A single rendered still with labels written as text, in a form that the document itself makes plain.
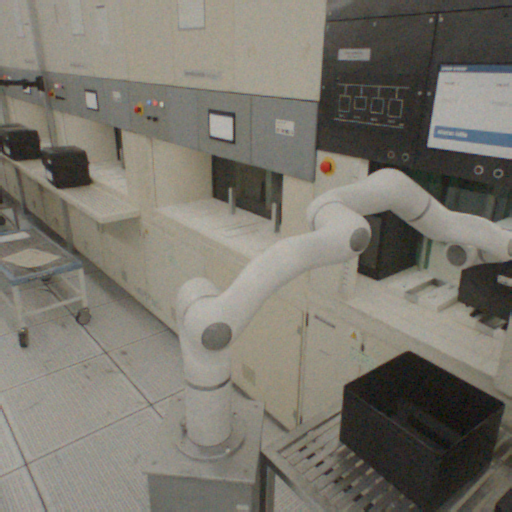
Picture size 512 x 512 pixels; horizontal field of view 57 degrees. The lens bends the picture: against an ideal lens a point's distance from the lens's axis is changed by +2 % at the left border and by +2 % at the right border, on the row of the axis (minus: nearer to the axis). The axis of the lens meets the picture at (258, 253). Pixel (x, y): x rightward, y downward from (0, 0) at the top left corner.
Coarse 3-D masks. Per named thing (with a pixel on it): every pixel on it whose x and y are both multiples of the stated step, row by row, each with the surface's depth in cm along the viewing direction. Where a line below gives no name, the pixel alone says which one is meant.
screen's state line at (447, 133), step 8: (440, 128) 128; (448, 128) 126; (456, 128) 124; (440, 136) 128; (448, 136) 127; (456, 136) 125; (464, 136) 123; (472, 136) 122; (480, 136) 120; (488, 136) 119; (496, 136) 117; (504, 136) 116; (488, 144) 119; (496, 144) 118; (504, 144) 116
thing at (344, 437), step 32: (352, 384) 120; (384, 384) 130; (416, 384) 134; (448, 384) 125; (352, 416) 117; (384, 416) 108; (416, 416) 132; (448, 416) 127; (480, 416) 120; (352, 448) 120; (384, 448) 111; (416, 448) 103; (448, 448) 100; (480, 448) 112; (416, 480) 105; (448, 480) 105
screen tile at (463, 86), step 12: (444, 84) 124; (456, 84) 122; (468, 84) 119; (468, 96) 120; (480, 96) 118; (444, 108) 126; (456, 108) 123; (468, 108) 121; (480, 108) 119; (444, 120) 126; (456, 120) 124; (468, 120) 121; (480, 120) 119
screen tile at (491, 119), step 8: (496, 80) 114; (504, 80) 113; (496, 88) 115; (504, 88) 113; (496, 96) 115; (504, 96) 114; (488, 112) 117; (496, 112) 116; (504, 112) 114; (488, 120) 118; (496, 120) 116; (504, 120) 115
